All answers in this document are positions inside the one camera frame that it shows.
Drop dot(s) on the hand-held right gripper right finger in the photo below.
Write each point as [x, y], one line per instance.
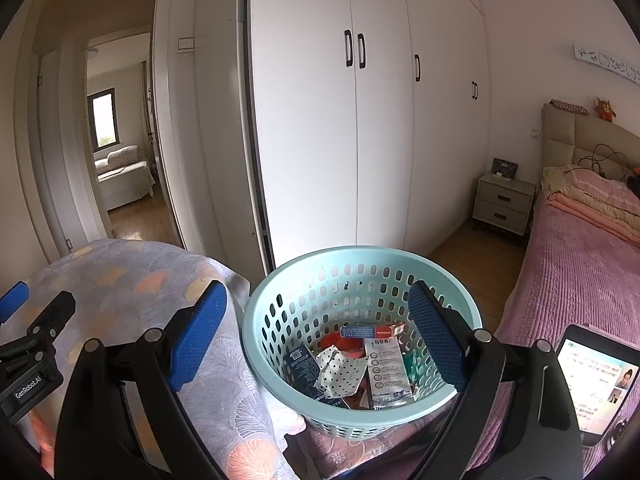
[435, 335]

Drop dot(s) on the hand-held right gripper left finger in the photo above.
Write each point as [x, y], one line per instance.
[197, 335]

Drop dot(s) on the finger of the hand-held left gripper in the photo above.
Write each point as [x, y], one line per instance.
[56, 310]
[12, 300]

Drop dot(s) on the teal plastic basket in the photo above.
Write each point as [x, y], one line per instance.
[350, 254]

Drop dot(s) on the green packet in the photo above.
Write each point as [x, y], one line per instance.
[411, 367]

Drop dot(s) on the white printed packet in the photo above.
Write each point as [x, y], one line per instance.
[385, 375]

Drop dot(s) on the red white blue box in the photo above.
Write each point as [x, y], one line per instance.
[370, 331]

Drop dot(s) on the polka dot face mask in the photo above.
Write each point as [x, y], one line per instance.
[340, 372]

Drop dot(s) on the dark blue packet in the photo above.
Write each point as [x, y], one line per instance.
[301, 363]

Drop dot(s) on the white sofa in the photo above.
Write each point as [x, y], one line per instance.
[122, 175]

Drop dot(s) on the beige nightstand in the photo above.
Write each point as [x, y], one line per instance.
[502, 200]

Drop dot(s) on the pink quilted bedspread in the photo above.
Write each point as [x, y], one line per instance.
[575, 270]

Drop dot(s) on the smartphone with lit screen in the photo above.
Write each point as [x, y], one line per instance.
[595, 385]

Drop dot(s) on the dark framed window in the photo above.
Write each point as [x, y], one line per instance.
[102, 120]

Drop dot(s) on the pale yellow folded blanket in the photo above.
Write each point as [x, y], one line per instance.
[555, 177]

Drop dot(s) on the folded pink blanket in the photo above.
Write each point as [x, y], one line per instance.
[600, 195]

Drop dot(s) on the beige curtain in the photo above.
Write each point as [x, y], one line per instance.
[149, 110]

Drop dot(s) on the beige upholstered bed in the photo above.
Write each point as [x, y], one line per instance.
[565, 135]

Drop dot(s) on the white wardrobe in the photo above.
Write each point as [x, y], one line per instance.
[300, 110]

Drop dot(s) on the leopard print pouch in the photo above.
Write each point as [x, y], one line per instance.
[569, 107]

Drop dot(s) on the brown plush toy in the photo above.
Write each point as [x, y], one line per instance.
[605, 109]

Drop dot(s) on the dark photo frame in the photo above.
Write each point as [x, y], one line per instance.
[504, 168]

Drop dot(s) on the white light switch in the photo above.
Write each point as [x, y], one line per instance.
[186, 43]

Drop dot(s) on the white wall decor strip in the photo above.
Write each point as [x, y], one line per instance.
[607, 62]

